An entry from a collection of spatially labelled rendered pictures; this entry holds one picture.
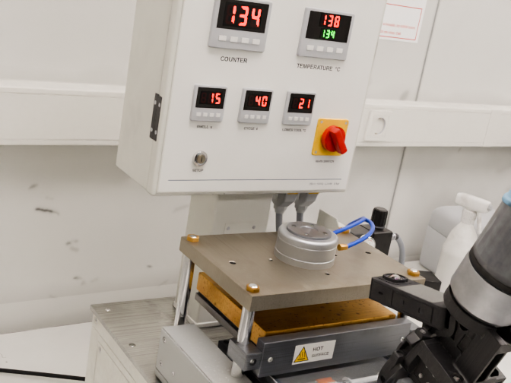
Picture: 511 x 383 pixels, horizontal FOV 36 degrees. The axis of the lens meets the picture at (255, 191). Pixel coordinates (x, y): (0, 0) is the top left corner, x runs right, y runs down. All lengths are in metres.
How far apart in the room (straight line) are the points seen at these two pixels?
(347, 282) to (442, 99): 1.07
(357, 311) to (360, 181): 0.86
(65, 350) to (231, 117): 0.60
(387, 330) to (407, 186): 0.99
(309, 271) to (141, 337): 0.29
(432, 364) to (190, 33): 0.49
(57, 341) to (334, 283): 0.67
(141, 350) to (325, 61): 0.47
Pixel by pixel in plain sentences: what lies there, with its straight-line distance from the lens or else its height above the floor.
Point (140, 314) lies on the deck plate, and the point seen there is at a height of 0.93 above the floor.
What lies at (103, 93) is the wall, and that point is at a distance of 1.36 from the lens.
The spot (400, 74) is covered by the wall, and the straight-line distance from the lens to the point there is 1.84.
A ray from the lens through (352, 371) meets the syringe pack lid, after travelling 0.99.
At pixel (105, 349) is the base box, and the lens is 1.18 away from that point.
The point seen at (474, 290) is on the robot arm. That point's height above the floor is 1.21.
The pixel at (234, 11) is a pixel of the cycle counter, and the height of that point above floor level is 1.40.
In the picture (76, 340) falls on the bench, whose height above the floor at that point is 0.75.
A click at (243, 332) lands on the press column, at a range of 0.90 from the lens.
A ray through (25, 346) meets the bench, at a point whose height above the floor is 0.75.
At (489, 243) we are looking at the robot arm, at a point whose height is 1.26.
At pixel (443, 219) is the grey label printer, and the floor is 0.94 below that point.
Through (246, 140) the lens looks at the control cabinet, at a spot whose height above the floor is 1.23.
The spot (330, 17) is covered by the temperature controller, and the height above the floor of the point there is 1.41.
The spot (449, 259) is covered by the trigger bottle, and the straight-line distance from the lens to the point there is 1.81.
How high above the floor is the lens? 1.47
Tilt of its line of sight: 16 degrees down
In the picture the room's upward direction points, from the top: 10 degrees clockwise
